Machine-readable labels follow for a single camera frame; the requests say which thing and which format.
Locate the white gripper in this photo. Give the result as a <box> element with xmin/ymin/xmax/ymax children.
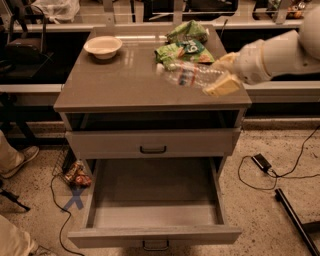
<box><xmin>203</xmin><ymin>39</ymin><xmax>271</xmax><ymax>96</ymax></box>

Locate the clear plastic water bottle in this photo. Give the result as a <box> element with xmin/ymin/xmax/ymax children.
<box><xmin>156</xmin><ymin>61</ymin><xmax>223</xmax><ymax>88</ymax></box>

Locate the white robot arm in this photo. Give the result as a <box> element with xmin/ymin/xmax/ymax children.
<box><xmin>203</xmin><ymin>6</ymin><xmax>320</xmax><ymax>96</ymax></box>

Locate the closed grey upper drawer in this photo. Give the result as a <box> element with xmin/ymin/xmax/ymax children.
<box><xmin>66</xmin><ymin>128</ymin><xmax>240</xmax><ymax>159</ymax></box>

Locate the open grey middle drawer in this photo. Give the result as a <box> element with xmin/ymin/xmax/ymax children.
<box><xmin>68</xmin><ymin>158</ymin><xmax>241</xmax><ymax>251</ymax></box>

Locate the green chip bag rear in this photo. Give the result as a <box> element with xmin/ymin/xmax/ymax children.
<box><xmin>166</xmin><ymin>20</ymin><xmax>208</xmax><ymax>43</ymax></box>

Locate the green chip bag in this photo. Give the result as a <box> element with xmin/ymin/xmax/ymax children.
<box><xmin>166</xmin><ymin>20</ymin><xmax>208</xmax><ymax>43</ymax></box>
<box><xmin>155</xmin><ymin>39</ymin><xmax>215</xmax><ymax>67</ymax></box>

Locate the green chip bag front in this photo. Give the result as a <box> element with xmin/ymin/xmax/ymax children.
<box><xmin>155</xmin><ymin>39</ymin><xmax>215</xmax><ymax>67</ymax></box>

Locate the black power adapter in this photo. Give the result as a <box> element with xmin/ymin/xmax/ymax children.
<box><xmin>251</xmin><ymin>154</ymin><xmax>271</xmax><ymax>172</ymax></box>

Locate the grey cabinet with countertop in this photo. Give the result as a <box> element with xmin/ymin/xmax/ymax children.
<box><xmin>54</xmin><ymin>26</ymin><xmax>251</xmax><ymax>168</ymax></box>

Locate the white bowl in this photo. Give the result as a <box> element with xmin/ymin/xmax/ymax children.
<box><xmin>83</xmin><ymin>36</ymin><xmax>122</xmax><ymax>60</ymax></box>

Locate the black stand leg right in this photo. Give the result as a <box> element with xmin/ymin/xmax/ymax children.
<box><xmin>275</xmin><ymin>189</ymin><xmax>320</xmax><ymax>256</ymax></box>

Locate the blue tape cross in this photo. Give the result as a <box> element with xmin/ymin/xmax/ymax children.
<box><xmin>63</xmin><ymin>187</ymin><xmax>84</xmax><ymax>211</ymax></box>

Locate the black chair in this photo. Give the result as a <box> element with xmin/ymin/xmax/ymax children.
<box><xmin>0</xmin><ymin>5</ymin><xmax>51</xmax><ymax>79</ymax></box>

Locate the person's shoe and leg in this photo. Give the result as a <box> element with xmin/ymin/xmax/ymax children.
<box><xmin>0</xmin><ymin>130</ymin><xmax>39</xmax><ymax>179</ymax></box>

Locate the black tripod leg left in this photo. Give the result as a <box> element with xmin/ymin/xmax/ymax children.
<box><xmin>0</xmin><ymin>180</ymin><xmax>30</xmax><ymax>212</ymax></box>

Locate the person's leg lower left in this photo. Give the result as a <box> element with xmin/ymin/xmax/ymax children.
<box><xmin>0</xmin><ymin>215</ymin><xmax>58</xmax><ymax>256</ymax></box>

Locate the black cable right floor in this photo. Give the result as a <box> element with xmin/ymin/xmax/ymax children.
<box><xmin>237</xmin><ymin>124</ymin><xmax>320</xmax><ymax>192</ymax></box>

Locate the black cable floor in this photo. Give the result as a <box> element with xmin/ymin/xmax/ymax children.
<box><xmin>49</xmin><ymin>174</ymin><xmax>86</xmax><ymax>256</ymax></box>
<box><xmin>237</xmin><ymin>124</ymin><xmax>320</xmax><ymax>192</ymax></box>

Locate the wire basket with snacks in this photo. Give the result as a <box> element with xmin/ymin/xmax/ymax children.
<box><xmin>53</xmin><ymin>146</ymin><xmax>92</xmax><ymax>188</ymax></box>

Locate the black cable left floor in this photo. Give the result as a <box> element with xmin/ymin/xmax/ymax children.
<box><xmin>49</xmin><ymin>174</ymin><xmax>86</xmax><ymax>256</ymax></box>

